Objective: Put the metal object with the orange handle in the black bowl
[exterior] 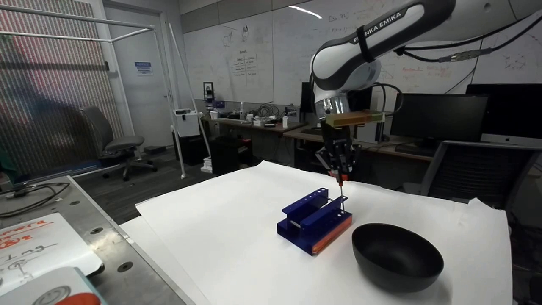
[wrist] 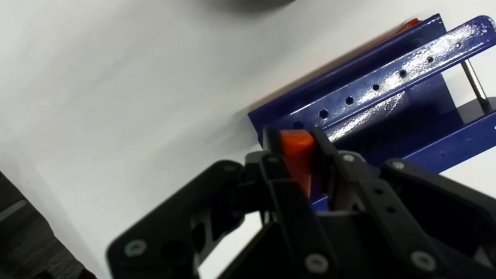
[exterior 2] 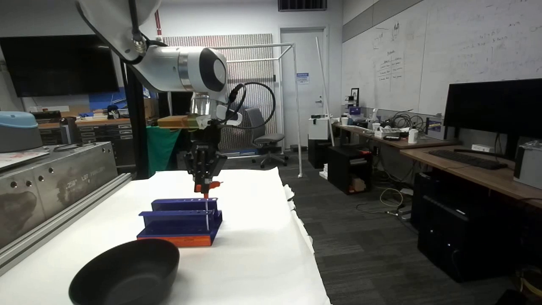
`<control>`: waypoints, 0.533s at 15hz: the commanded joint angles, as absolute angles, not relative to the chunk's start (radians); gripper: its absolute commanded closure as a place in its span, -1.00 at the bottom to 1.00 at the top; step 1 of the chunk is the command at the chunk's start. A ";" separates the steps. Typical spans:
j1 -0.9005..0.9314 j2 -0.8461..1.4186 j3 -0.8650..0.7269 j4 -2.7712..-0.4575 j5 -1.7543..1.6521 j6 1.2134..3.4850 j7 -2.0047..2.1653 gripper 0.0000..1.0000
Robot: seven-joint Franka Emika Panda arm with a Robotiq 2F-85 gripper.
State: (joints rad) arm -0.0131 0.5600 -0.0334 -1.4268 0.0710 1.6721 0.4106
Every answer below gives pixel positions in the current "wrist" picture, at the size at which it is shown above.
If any blue metal tool rack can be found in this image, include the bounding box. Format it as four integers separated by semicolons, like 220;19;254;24
247;12;496;213

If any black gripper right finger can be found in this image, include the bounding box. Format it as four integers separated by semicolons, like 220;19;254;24
309;126;496;279

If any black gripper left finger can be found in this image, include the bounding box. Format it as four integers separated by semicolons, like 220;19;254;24
106;126;338;279

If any white table cover sheet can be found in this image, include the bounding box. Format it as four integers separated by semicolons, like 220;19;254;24
0;0;496;279

